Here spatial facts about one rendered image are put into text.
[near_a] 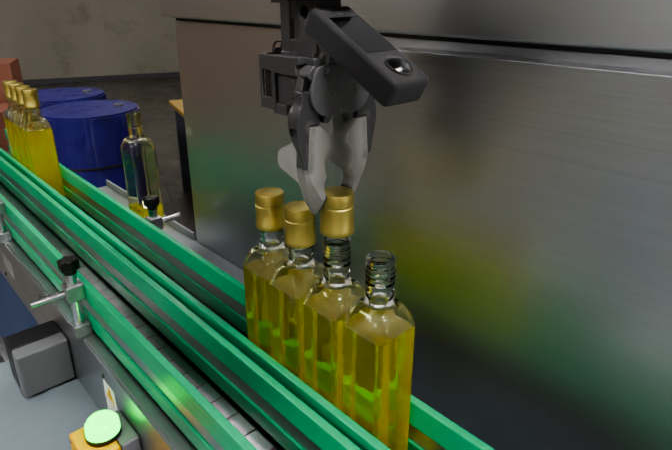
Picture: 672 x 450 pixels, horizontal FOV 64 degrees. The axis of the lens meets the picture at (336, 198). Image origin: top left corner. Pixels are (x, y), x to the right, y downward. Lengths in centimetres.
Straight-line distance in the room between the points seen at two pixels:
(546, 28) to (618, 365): 31
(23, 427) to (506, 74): 86
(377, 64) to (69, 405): 79
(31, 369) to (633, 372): 86
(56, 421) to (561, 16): 89
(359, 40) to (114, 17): 933
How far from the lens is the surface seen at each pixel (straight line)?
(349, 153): 54
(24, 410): 106
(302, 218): 58
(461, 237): 61
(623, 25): 50
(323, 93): 49
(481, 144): 56
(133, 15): 977
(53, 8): 977
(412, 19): 61
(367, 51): 45
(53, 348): 104
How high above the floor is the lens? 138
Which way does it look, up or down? 21 degrees down
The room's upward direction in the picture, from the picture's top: straight up
